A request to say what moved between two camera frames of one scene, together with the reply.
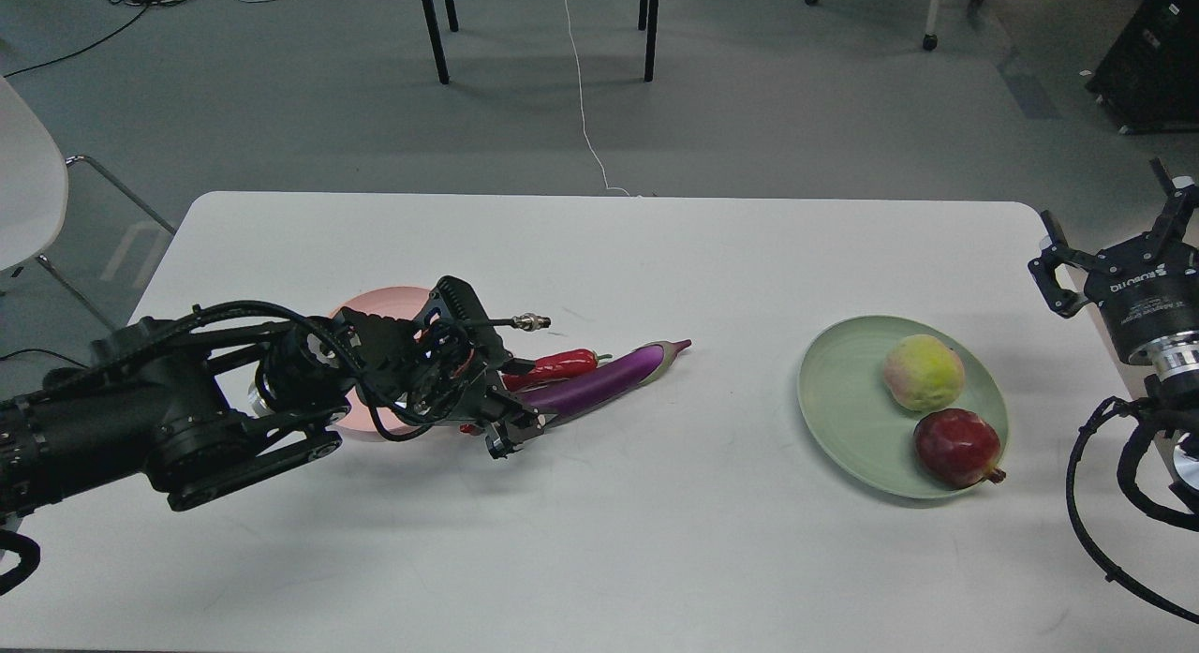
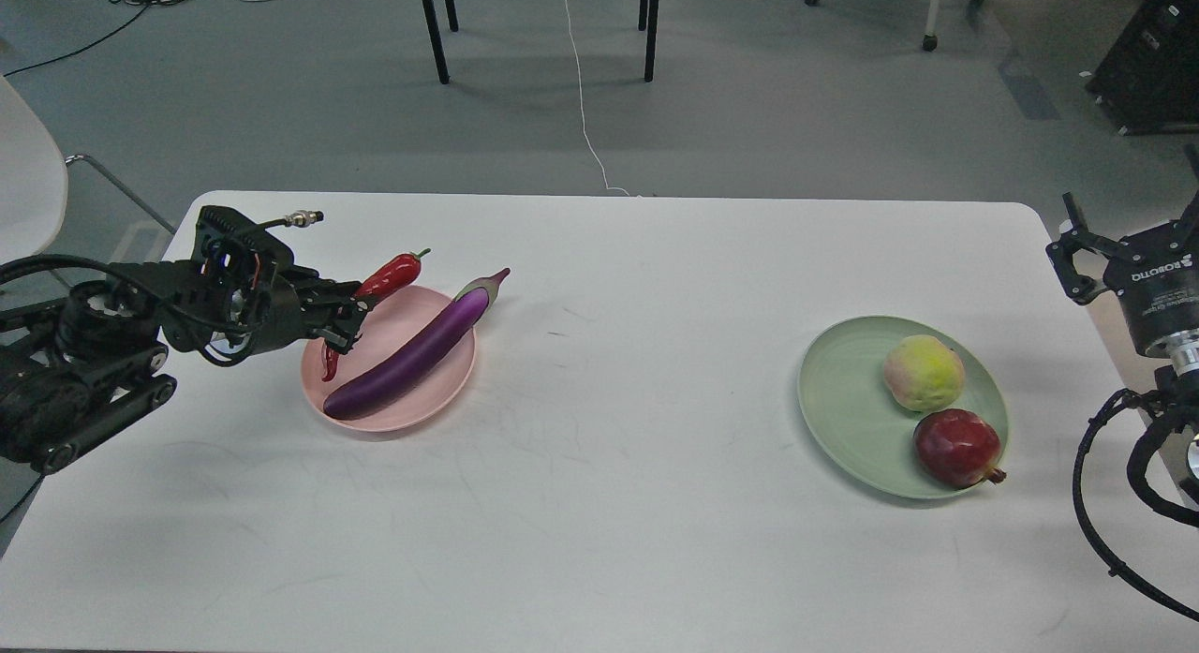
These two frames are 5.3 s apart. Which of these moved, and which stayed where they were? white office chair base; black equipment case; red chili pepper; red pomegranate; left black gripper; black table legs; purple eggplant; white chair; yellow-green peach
Moved: purple eggplant; left black gripper; red chili pepper
Stayed: red pomegranate; white chair; black equipment case; yellow-green peach; black table legs; white office chair base
